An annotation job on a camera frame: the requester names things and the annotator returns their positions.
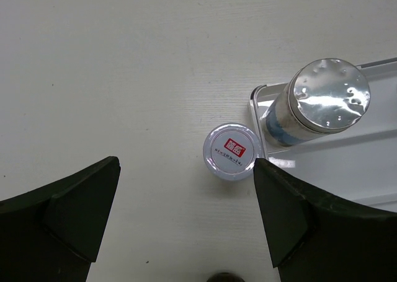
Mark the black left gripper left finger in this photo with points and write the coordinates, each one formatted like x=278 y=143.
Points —
x=54 y=233

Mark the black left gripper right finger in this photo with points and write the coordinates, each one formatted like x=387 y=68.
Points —
x=314 y=235

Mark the white-lid spice jar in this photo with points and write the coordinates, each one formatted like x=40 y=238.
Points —
x=230 y=151

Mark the silver-lid blue-label bottle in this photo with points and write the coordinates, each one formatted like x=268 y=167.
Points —
x=325 y=97

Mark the white compartment tray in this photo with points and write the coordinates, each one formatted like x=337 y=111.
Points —
x=358 y=164

